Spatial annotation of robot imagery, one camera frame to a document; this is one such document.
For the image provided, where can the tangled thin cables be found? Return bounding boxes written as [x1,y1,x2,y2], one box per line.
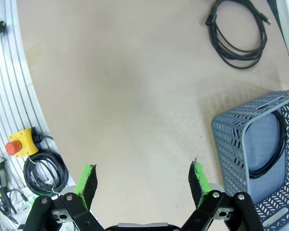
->
[0,175,29,224]

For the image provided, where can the aluminium profile frame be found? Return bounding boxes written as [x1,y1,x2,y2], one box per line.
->
[0,0,75,231]

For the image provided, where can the blue-grey perforated plastic basket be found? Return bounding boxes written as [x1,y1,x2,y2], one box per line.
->
[211,89,289,228]

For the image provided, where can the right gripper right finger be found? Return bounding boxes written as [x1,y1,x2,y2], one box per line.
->
[180,157,263,231]

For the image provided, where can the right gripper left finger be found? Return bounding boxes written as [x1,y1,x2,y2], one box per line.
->
[24,164,104,231]

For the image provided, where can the yellow emergency stop button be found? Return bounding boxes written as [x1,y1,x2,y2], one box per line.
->
[6,128,39,159]

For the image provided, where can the thick black coiled cable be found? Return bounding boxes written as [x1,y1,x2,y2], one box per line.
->
[23,133,69,196]

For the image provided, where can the thin black cable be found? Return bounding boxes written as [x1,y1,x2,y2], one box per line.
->
[205,0,272,70]

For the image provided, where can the grey handheld device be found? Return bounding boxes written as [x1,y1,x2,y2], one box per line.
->
[0,157,8,189]

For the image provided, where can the black power cable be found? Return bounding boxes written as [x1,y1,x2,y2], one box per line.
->
[249,108,287,180]

